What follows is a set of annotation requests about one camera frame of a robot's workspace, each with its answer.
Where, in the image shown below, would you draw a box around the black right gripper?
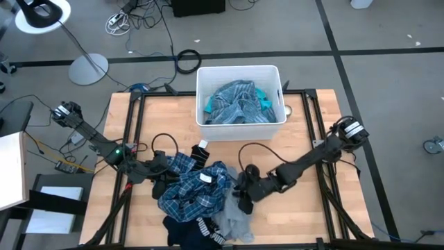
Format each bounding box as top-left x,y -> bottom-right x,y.
232,163 -> 280,216

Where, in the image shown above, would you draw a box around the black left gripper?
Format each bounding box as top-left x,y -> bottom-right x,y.
148,149 -> 182,201

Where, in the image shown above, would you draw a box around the grey t-shirt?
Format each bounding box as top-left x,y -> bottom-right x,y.
210,165 -> 256,244

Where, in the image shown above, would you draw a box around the blue plaid shirt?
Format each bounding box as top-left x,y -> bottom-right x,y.
157,152 -> 233,224

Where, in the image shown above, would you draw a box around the black striped sock with tag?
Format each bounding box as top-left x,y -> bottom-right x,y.
189,139 -> 211,172

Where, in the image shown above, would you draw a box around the navy shorts with white print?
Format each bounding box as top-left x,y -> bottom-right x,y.
162,215 -> 232,250

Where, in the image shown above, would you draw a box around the blue striped towel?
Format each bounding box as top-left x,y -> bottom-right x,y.
204,79 -> 278,126

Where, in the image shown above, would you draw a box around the turquoise towel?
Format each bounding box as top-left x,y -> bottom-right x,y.
203,87 -> 274,115

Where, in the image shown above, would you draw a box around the white plastic bin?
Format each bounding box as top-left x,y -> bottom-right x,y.
195,65 -> 288,142

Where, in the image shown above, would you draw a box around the black electronic device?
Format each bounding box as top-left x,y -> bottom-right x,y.
53,160 -> 81,175

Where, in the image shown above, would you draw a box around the black cart with white panel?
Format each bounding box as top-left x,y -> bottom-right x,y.
13,172 -> 95,250

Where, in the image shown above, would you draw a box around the grey floor stand with pole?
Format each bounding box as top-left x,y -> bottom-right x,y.
55,19 -> 110,87

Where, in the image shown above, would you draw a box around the white board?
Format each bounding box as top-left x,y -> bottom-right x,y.
0,131 -> 29,213

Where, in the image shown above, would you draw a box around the black flat panel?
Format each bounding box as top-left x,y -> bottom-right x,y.
0,100 -> 35,138

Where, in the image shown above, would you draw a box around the black box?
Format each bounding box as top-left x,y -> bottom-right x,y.
170,0 -> 227,18

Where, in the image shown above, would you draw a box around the grey caster wheel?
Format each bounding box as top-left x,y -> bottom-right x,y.
422,135 -> 444,155

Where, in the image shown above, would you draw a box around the white object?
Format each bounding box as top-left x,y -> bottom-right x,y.
350,0 -> 375,10

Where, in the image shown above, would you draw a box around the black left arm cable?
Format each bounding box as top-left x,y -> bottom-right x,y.
151,132 -> 180,165

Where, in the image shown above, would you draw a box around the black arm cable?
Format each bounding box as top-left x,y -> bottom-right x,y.
151,132 -> 180,165
238,142 -> 291,175

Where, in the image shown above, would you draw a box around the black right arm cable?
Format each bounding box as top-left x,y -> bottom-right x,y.
238,142 -> 291,175

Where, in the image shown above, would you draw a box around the black aluminium table frame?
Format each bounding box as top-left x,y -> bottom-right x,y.
83,80 -> 377,250

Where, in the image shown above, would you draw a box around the yellow cable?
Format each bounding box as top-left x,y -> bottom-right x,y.
24,131 -> 95,174

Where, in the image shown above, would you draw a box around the coiled blue cable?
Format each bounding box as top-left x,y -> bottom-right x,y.
129,82 -> 153,93

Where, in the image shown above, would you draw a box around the coiled black cable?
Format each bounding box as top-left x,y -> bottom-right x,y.
176,49 -> 203,75

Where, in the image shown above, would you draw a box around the blue floor cable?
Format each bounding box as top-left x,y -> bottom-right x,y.
370,222 -> 419,243

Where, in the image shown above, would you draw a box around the tangle of black cables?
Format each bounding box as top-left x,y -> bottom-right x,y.
116,0 -> 176,32

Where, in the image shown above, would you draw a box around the white power strip with cord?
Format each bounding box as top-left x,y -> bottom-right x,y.
104,11 -> 132,37

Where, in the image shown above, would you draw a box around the black plug with cable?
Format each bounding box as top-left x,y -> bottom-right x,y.
414,228 -> 444,244

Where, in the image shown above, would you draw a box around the black ring-shaped object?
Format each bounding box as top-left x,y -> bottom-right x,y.
15,0 -> 64,29

